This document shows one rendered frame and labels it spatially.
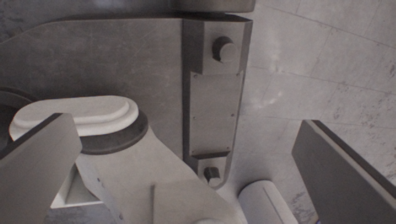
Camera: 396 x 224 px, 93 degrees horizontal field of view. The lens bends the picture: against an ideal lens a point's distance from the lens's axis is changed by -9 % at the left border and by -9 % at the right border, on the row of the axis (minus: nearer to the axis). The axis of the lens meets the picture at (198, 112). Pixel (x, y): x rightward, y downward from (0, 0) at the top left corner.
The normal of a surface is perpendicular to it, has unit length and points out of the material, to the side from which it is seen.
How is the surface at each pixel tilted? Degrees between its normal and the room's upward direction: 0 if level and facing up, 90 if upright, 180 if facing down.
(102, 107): 90
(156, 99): 0
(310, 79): 0
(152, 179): 90
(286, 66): 0
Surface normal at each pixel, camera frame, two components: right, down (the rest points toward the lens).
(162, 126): 0.20, 0.51
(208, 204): -0.06, -0.99
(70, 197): 0.04, -0.86
